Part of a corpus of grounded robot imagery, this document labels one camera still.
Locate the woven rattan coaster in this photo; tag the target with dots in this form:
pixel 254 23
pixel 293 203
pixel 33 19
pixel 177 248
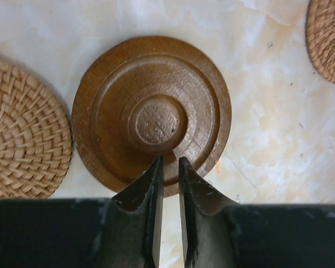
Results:
pixel 35 136
pixel 320 37

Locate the dark brown wooden coaster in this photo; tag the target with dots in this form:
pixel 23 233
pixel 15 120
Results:
pixel 145 97

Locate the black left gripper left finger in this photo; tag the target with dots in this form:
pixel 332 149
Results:
pixel 121 231

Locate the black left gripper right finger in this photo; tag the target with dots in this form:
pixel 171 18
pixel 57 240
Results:
pixel 218 232

